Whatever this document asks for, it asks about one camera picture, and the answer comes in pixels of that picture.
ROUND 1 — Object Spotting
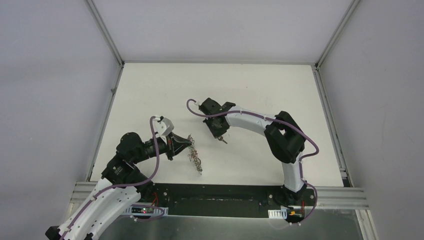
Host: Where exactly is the key with red tag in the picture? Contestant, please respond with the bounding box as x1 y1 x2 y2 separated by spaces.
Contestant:
216 135 228 144

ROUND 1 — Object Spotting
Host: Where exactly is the metal disc keyring holder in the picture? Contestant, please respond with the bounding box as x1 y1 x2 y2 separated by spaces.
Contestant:
187 134 203 175

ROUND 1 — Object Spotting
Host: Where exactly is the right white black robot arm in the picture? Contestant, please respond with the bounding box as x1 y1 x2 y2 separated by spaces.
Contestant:
198 98 307 205

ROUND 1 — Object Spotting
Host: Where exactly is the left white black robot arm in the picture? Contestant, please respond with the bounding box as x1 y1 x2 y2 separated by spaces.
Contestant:
45 132 192 240

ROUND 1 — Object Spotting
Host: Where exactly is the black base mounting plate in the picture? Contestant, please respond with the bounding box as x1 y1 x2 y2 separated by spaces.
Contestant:
138 183 316 218

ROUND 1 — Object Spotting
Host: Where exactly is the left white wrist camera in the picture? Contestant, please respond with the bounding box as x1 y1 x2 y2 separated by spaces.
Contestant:
153 116 175 139

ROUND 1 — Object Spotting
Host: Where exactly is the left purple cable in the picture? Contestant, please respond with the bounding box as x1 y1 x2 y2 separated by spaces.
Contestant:
59 115 167 240

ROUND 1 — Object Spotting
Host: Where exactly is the purple cable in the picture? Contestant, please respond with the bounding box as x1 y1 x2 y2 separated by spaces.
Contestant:
59 115 167 240
186 98 321 229

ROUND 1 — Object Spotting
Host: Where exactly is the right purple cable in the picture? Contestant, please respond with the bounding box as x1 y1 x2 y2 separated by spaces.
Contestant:
186 98 321 229

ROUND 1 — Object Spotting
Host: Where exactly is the right white cable duct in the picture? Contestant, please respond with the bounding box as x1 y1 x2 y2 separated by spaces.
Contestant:
267 209 288 220

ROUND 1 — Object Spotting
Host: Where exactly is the aluminium frame rail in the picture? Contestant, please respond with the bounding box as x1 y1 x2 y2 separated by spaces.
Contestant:
313 186 370 210

